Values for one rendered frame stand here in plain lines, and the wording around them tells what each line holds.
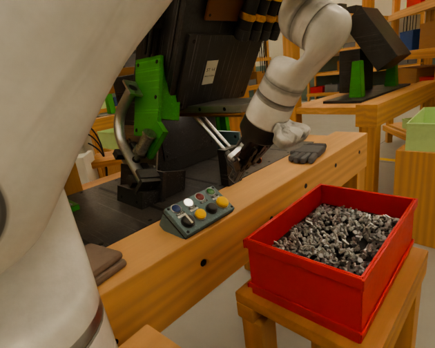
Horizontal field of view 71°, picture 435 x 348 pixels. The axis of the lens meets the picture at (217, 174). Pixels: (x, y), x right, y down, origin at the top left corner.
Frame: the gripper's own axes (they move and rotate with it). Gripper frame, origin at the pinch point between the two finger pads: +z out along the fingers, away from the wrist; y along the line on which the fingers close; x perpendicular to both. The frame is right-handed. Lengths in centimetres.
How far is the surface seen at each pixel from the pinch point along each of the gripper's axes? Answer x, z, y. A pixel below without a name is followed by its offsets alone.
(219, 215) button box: 2.1, 9.8, 2.9
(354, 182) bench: 13, 28, -79
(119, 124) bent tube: -39.3, 15.5, 2.0
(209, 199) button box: -2.4, 9.8, 1.8
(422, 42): -51, 5, -376
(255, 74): -334, 228, -556
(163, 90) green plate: -32.7, 1.2, -5.5
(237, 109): -14.4, -3.7, -13.8
